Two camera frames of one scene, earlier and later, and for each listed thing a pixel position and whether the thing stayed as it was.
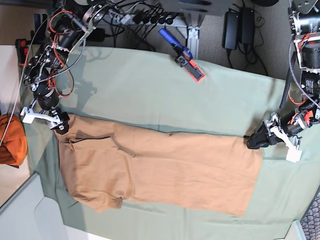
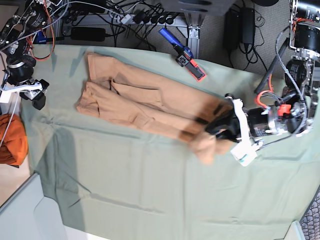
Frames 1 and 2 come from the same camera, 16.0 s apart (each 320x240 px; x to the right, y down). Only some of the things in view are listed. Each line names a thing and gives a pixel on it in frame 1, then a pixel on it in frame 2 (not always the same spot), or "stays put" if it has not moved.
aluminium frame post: (191, 32) stays put
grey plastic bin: (29, 215) stays put
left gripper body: (64, 118) -> (37, 96)
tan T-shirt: (104, 165) -> (115, 90)
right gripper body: (264, 137) -> (227, 126)
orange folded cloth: (13, 147) stays put
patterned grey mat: (310, 221) stays put
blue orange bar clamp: (183, 56) stays put
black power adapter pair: (238, 27) stays put
